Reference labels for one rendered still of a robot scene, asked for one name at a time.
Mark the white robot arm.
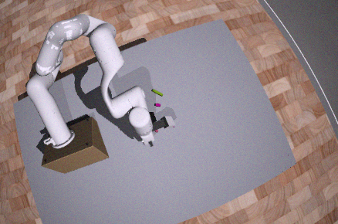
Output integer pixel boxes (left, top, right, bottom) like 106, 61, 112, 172
26, 14, 175, 148

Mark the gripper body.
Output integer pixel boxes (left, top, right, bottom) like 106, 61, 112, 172
139, 131, 154, 145

